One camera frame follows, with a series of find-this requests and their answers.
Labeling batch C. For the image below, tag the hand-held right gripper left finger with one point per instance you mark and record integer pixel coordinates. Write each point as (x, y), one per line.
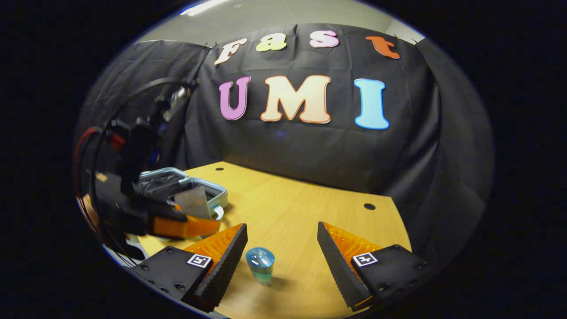
(223, 270)

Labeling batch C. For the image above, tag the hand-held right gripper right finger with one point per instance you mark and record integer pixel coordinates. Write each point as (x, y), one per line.
(341, 274)

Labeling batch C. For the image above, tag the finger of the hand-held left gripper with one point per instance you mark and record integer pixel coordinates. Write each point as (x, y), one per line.
(186, 227)

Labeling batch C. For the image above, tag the grey cosmetic sachet packet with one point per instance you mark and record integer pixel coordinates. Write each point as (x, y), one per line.
(190, 201)

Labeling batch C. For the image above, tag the clear blue cosmetic bottle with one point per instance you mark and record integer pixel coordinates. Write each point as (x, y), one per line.
(261, 266)

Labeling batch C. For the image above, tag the black backdrop cloth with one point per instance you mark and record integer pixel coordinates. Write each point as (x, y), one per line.
(310, 155)

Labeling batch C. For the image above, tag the ceiling light panel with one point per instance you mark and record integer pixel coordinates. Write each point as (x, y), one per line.
(199, 8)

